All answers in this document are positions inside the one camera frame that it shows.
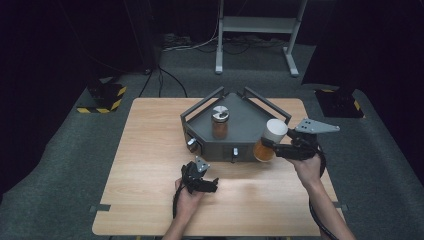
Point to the person's left hand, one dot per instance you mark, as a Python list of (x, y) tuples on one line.
[(188, 203)]

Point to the black base with hazard stripes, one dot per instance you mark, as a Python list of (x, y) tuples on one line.
[(340, 105), (105, 96)]

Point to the grey tape strip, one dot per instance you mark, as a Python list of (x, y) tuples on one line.
[(100, 208), (342, 206)]

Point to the orange jar with white lid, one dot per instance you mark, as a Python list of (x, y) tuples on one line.
[(268, 143)]

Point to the black corner storage rack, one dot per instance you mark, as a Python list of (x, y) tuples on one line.
[(240, 123)]

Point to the grey metal stand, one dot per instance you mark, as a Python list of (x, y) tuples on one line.
[(258, 25)]

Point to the small jar with silver lid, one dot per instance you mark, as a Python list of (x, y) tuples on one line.
[(220, 123)]

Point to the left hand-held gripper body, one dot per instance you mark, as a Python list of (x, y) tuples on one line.
[(195, 178)]

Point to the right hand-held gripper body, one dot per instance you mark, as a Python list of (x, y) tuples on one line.
[(301, 146)]

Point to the person's right hand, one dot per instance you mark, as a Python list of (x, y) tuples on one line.
[(306, 171)]

